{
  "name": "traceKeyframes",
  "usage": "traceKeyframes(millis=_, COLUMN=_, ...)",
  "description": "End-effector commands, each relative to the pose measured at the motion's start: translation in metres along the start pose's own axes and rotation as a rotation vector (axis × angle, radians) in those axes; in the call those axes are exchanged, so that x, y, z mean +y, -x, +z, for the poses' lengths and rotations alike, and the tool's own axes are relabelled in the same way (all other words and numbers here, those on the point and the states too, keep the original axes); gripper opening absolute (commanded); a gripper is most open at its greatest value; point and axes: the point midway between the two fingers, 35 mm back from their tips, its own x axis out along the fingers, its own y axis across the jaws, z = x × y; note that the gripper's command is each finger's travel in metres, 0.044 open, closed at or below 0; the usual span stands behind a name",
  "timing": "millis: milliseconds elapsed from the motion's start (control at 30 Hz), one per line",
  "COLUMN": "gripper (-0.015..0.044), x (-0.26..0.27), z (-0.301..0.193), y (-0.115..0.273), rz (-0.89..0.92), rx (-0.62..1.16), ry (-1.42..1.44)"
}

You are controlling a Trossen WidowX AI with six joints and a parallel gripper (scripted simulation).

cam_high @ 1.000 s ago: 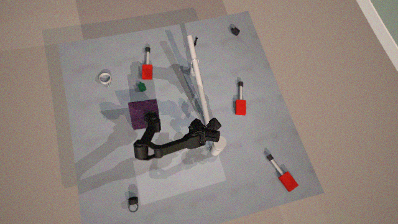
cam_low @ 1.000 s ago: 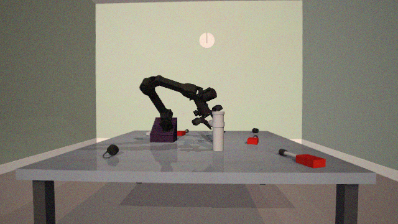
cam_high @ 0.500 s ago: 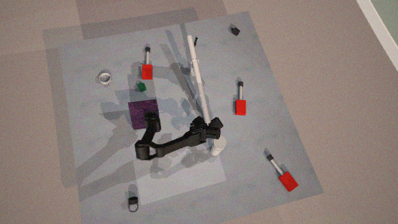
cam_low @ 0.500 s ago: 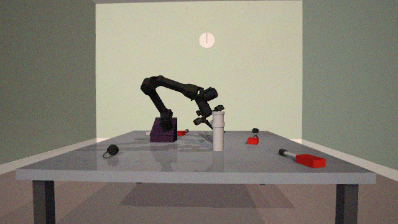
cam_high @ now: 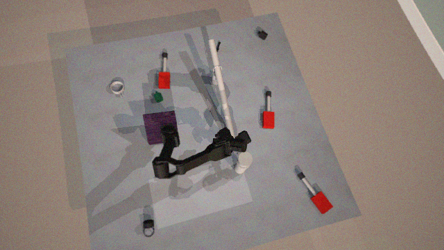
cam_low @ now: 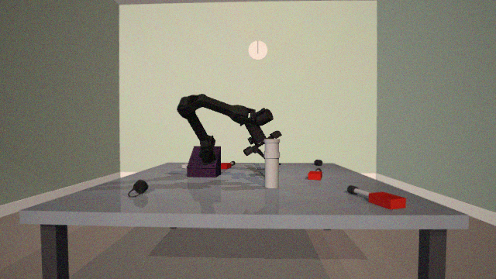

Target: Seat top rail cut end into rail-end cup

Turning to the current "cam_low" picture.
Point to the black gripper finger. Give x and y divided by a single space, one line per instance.
260 153

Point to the grey post with cap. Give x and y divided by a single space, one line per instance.
272 164

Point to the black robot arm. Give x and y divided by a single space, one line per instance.
238 113

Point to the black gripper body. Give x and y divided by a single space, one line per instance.
258 137

